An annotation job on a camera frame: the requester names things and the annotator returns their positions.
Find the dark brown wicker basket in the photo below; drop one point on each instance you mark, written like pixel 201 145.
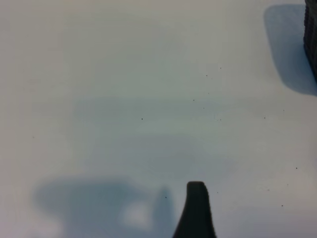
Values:
pixel 311 34

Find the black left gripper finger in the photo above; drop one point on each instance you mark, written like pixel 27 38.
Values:
pixel 196 215

